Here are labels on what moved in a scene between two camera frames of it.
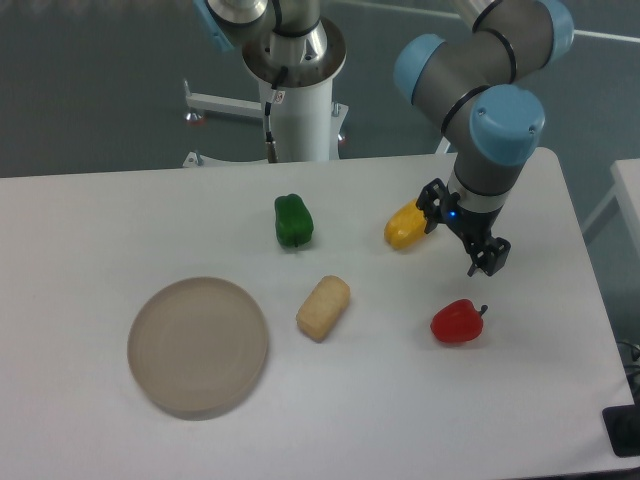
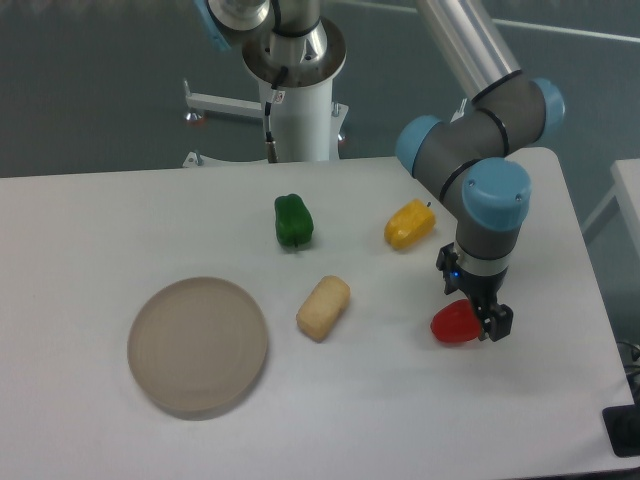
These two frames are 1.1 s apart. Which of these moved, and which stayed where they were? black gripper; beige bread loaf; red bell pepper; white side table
Moved: black gripper
Stayed: white side table; beige bread loaf; red bell pepper
